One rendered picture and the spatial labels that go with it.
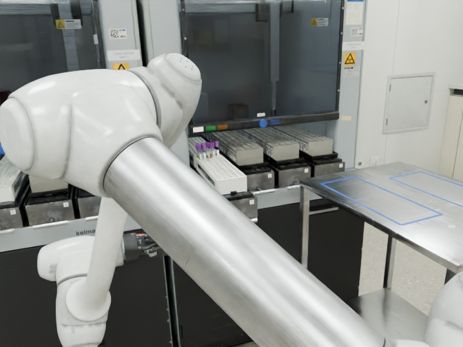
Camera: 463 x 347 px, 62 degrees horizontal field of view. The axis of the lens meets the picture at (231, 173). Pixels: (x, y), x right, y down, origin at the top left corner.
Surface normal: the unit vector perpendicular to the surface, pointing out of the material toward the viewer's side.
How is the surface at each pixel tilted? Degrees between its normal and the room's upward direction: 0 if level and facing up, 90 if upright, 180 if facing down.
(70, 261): 40
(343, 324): 32
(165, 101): 76
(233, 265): 57
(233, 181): 90
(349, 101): 90
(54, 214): 90
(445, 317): 83
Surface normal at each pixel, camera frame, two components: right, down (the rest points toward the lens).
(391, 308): -0.04, -0.95
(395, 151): 0.31, 0.29
